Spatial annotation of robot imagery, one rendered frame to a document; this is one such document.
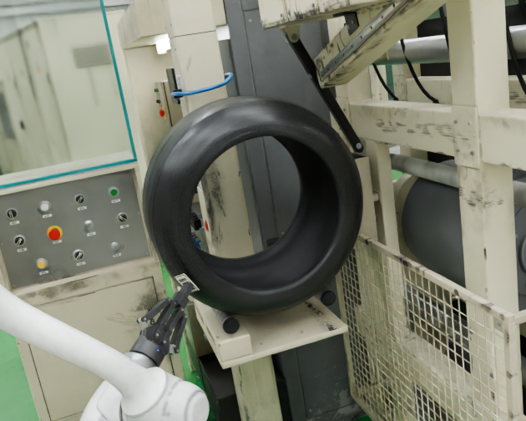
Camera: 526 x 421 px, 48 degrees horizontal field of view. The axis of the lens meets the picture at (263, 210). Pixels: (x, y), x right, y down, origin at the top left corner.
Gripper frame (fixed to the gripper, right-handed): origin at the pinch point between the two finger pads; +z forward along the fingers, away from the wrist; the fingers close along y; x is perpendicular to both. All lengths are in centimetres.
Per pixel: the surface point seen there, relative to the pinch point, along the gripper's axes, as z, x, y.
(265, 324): 19.0, -7.4, 31.7
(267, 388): 22, -34, 63
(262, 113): 33.8, 28.4, -20.7
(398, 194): 97, 9, 52
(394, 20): 47, 63, -21
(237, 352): 1.8, -3.0, 24.1
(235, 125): 27.8, 24.0, -23.0
